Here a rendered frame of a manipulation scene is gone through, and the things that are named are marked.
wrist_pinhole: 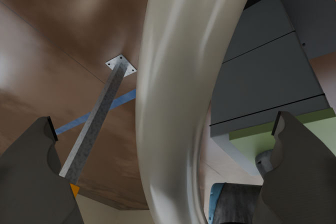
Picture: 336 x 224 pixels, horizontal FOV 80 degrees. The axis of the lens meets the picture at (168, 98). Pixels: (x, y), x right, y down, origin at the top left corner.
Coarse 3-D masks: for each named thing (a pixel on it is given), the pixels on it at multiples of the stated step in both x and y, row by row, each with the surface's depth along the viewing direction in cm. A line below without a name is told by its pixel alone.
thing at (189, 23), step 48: (192, 0) 5; (240, 0) 6; (144, 48) 7; (192, 48) 6; (144, 96) 7; (192, 96) 7; (144, 144) 8; (192, 144) 8; (144, 192) 10; (192, 192) 10
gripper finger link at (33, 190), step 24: (48, 120) 11; (24, 144) 9; (48, 144) 9; (0, 168) 8; (24, 168) 8; (48, 168) 8; (0, 192) 7; (24, 192) 7; (48, 192) 7; (72, 192) 7; (0, 216) 6; (24, 216) 6; (48, 216) 6; (72, 216) 6
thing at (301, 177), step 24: (288, 120) 10; (288, 144) 9; (312, 144) 9; (288, 168) 8; (312, 168) 8; (264, 192) 7; (288, 192) 7; (312, 192) 7; (264, 216) 7; (288, 216) 6; (312, 216) 6
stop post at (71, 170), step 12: (108, 60) 173; (120, 60) 169; (120, 72) 167; (132, 72) 178; (108, 84) 155; (108, 96) 149; (96, 108) 140; (108, 108) 146; (96, 120) 134; (84, 132) 127; (96, 132) 132; (84, 144) 122; (72, 156) 117; (84, 156) 120; (72, 168) 113; (72, 180) 111
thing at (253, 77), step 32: (256, 32) 101; (288, 32) 87; (224, 64) 102; (256, 64) 88; (288, 64) 77; (224, 96) 88; (256, 96) 77; (288, 96) 69; (320, 96) 62; (224, 128) 78
